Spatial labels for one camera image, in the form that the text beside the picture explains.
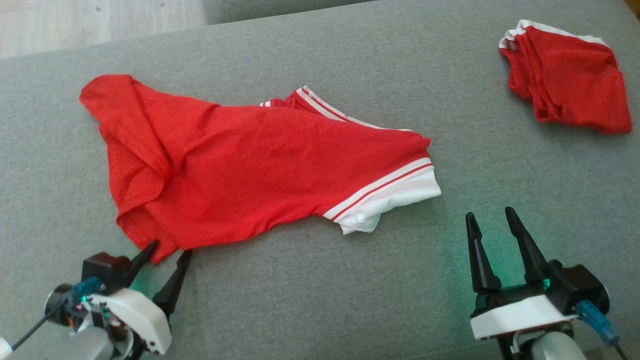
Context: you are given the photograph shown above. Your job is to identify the red Bulls 23 shorts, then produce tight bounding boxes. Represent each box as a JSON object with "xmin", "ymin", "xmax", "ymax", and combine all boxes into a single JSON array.
[{"xmin": 498, "ymin": 19, "xmax": 634, "ymax": 136}]

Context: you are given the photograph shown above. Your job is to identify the left gripper green-lit band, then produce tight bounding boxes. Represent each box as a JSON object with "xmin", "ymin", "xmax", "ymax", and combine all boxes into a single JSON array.
[{"xmin": 89, "ymin": 239, "xmax": 193, "ymax": 356}]

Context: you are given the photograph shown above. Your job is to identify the left cable with blue connector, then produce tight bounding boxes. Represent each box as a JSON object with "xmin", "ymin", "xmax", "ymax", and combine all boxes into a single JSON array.
[{"xmin": 10, "ymin": 277, "xmax": 104, "ymax": 352}]

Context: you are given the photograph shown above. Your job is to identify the red jersey with white trim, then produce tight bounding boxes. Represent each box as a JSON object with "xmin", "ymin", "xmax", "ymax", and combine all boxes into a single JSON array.
[{"xmin": 79, "ymin": 74, "xmax": 443, "ymax": 265}]

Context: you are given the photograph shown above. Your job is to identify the cable with blue connector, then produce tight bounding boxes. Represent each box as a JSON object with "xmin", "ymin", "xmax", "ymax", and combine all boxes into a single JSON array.
[
  {"xmin": 10, "ymin": 277, "xmax": 104, "ymax": 352},
  {"xmin": 575, "ymin": 300, "xmax": 629, "ymax": 360}
]

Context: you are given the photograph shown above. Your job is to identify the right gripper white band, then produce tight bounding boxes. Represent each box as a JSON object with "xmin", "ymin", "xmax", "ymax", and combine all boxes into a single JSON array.
[{"xmin": 465, "ymin": 206, "xmax": 581, "ymax": 342}]

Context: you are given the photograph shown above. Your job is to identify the right cable with blue connector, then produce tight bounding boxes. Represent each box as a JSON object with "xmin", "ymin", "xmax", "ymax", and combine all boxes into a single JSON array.
[{"xmin": 575, "ymin": 300, "xmax": 629, "ymax": 360}]

